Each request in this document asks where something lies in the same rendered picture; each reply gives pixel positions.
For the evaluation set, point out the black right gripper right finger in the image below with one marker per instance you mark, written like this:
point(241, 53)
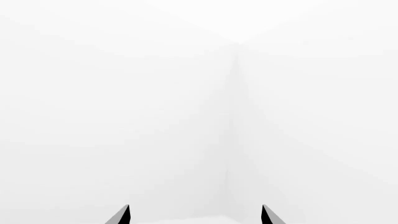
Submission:
point(269, 218)

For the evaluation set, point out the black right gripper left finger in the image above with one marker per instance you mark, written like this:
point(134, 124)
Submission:
point(122, 218)

